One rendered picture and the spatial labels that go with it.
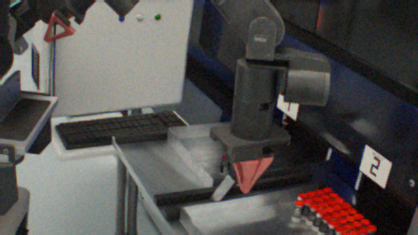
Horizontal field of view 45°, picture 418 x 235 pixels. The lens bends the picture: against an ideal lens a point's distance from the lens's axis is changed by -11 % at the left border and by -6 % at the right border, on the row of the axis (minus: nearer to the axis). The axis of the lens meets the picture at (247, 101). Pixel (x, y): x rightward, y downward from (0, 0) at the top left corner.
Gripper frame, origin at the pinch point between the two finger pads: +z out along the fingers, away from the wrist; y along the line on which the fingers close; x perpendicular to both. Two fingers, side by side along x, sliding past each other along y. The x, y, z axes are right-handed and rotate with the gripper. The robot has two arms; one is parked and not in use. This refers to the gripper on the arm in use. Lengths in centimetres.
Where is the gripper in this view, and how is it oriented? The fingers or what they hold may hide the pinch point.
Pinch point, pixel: (244, 186)
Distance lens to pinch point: 82.1
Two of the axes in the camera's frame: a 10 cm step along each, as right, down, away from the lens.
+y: 8.7, -1.0, 4.8
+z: -1.0, 9.3, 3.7
